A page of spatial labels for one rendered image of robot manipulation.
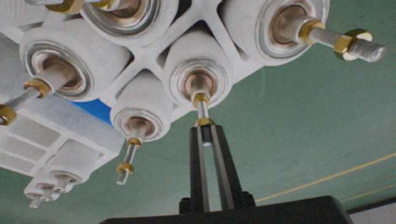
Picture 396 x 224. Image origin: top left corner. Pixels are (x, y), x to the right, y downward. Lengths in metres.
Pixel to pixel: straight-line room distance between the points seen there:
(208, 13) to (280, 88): 0.43
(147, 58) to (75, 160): 0.32
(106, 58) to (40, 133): 0.40
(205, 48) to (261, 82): 0.38
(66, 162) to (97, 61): 0.31
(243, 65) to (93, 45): 0.22
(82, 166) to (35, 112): 0.16
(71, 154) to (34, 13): 0.31
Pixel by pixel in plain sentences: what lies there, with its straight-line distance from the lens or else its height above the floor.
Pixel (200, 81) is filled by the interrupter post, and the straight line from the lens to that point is 0.17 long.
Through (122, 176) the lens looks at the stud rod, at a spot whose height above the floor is 0.33.
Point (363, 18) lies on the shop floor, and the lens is 0.65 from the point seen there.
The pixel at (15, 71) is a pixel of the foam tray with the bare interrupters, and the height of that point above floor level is 0.11.
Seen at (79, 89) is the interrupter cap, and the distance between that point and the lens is 0.22.
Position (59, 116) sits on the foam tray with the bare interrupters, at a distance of 0.46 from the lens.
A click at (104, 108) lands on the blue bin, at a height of 0.08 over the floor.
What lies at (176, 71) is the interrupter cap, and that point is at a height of 0.25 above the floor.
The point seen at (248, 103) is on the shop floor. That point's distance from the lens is 0.56.
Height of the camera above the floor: 0.41
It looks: 49 degrees down
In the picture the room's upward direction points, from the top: 174 degrees clockwise
